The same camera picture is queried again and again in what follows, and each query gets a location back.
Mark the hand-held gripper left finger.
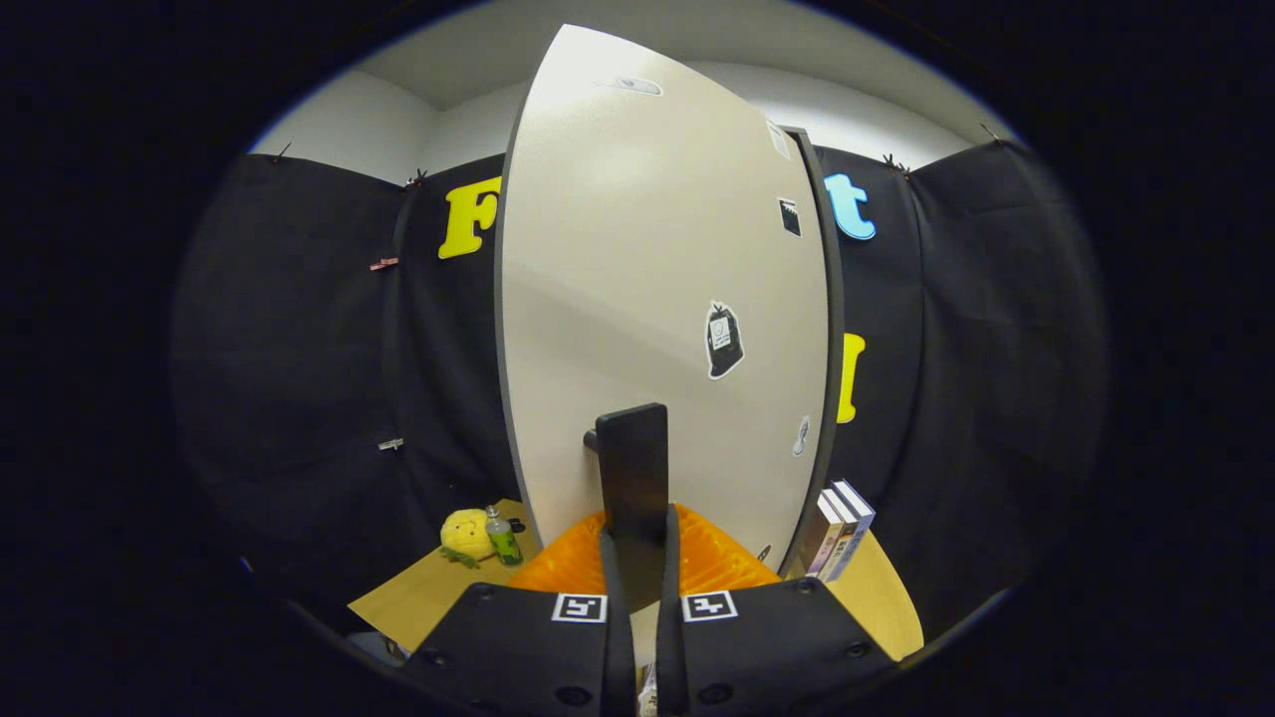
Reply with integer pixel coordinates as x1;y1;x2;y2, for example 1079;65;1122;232
403;510;637;717

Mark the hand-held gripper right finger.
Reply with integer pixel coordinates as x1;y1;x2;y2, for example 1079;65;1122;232
655;503;897;717

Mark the grey shoe cabinet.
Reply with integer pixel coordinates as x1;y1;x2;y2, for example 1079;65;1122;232
785;126;847;581

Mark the green drink bottle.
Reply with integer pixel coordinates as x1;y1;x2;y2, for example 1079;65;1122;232
484;505;525;568

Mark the yellow plush toy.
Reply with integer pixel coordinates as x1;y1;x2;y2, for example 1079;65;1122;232
440;509;497;570

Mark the blue spine book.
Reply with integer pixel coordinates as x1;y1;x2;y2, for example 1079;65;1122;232
825;479;878;584

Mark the black backdrop cloth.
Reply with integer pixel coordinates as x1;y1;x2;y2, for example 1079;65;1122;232
169;137;1109;638

